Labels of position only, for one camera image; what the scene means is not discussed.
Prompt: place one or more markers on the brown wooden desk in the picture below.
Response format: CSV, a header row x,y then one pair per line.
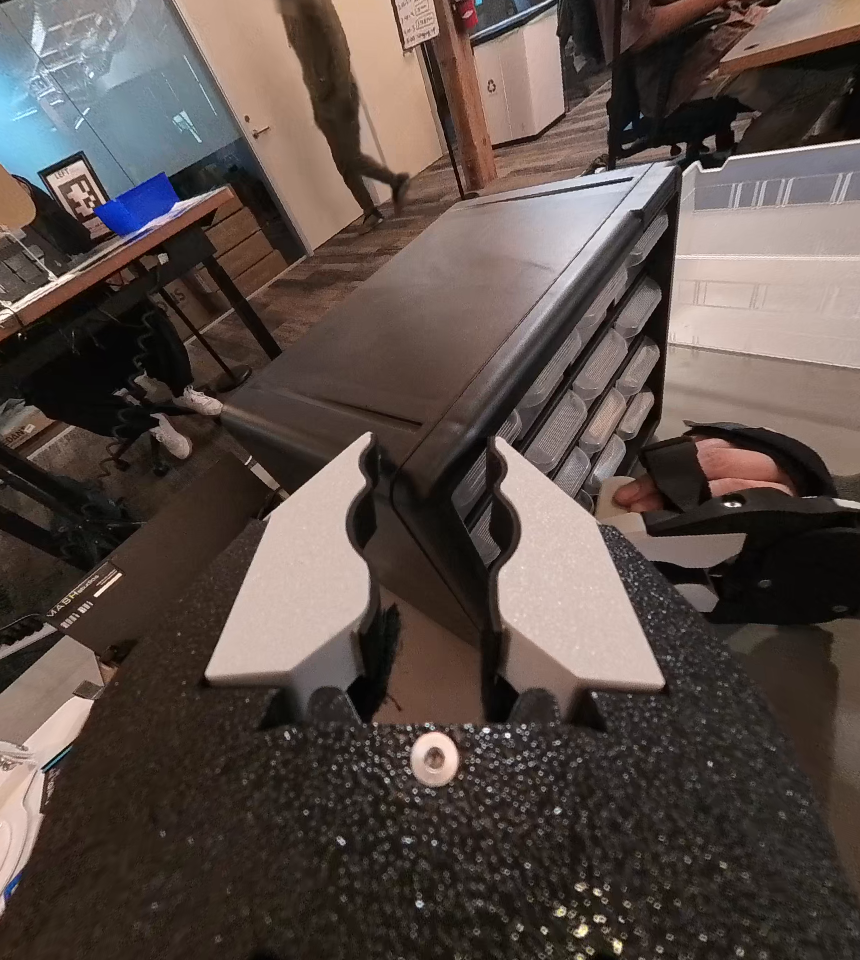
x,y
99,262

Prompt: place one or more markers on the red fire extinguisher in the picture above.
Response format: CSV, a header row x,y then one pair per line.
x,y
465,13

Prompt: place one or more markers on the dark brown labelled box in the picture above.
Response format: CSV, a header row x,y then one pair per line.
x,y
174,540

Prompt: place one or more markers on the wood-edged work table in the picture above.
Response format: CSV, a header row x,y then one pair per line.
x,y
812,22

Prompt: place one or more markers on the white sign on stand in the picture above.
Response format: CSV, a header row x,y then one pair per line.
x,y
416,22

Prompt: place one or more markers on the large clear plastic bin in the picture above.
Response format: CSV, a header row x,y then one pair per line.
x,y
790,247

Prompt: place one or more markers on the person's right hand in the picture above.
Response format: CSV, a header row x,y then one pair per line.
x,y
737,469

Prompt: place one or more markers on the cardboard box white label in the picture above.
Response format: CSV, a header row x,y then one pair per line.
x,y
28,435

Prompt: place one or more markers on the dark jacket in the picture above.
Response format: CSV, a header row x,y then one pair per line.
x,y
583,30

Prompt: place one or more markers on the framed printed tag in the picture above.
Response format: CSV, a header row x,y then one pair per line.
x,y
77,195

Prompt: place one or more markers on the wooden support post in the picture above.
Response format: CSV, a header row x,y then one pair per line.
x,y
463,97

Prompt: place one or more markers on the black office chair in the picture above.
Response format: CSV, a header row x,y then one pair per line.
x,y
670,120

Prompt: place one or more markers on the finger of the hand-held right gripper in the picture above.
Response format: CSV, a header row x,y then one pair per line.
x,y
700,550

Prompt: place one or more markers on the white door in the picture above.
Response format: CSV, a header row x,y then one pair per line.
x,y
392,97
249,75

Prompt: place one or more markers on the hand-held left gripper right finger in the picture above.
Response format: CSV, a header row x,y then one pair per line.
x,y
580,600

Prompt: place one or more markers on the white recycling cabinet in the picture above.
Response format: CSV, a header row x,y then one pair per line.
x,y
520,82

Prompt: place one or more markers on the blue plastic bin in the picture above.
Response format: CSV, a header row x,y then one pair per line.
x,y
137,210

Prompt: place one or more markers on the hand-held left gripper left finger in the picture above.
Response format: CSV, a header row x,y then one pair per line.
x,y
295,585

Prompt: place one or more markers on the black drawer cabinet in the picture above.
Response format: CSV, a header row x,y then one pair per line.
x,y
475,300

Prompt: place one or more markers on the printed cardboard box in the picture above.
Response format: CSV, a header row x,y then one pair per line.
x,y
189,300

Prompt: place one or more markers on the rows of clear cabinet drawers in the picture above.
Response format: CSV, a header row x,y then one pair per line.
x,y
602,367

